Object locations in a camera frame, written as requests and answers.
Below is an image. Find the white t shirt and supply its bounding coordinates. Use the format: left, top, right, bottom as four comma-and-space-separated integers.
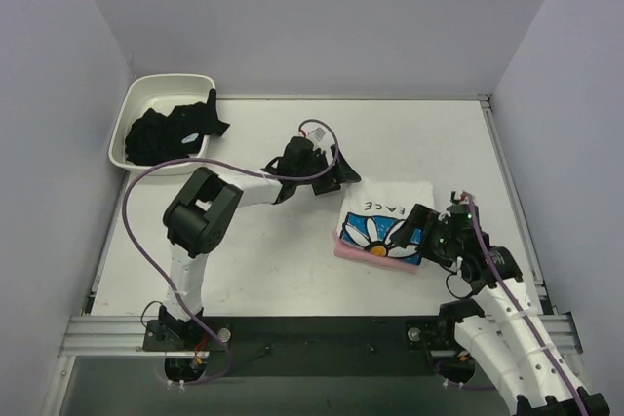
334, 178, 434, 267

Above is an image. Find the pink t shirt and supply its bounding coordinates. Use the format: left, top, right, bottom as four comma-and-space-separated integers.
332, 231, 418, 275

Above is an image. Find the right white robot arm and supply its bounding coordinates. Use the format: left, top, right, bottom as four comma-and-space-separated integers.
390, 193, 610, 415

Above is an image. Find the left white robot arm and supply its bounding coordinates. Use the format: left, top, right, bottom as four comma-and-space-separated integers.
158, 136, 362, 350

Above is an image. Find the black t shirt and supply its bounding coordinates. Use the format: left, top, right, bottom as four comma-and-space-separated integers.
125, 88, 230, 167

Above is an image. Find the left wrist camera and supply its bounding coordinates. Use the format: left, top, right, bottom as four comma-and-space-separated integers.
299, 127, 326, 149

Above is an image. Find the aluminium right side rail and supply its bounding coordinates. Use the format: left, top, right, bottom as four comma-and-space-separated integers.
478, 94, 558, 315

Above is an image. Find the aluminium rail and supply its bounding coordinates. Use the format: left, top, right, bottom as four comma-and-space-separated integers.
478, 94, 558, 315
58, 314, 583, 357

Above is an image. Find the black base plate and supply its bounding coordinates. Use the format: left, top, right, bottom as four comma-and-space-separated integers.
142, 316, 476, 381

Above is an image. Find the aluminium front rail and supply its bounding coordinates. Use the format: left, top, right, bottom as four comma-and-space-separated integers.
58, 314, 583, 357

